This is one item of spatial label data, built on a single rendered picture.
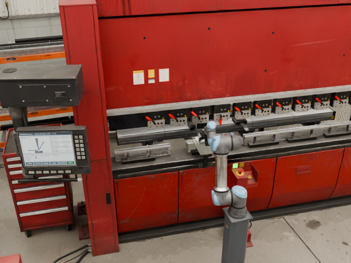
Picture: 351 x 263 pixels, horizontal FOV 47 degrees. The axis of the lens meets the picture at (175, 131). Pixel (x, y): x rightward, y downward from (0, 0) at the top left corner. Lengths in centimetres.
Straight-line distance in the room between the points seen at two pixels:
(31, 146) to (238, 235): 169
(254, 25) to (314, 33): 57
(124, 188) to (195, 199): 71
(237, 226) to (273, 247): 99
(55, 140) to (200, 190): 164
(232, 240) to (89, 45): 184
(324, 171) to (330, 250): 77
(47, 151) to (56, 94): 42
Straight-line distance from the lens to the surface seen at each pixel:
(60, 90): 265
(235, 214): 322
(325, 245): 433
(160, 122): 353
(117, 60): 326
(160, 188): 378
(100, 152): 335
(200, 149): 358
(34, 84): 268
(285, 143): 405
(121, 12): 314
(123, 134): 386
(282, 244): 422
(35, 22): 745
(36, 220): 421
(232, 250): 341
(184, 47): 333
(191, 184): 384
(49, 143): 282
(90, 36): 297
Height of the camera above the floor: 287
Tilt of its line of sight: 29 degrees down
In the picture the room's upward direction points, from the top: straight up
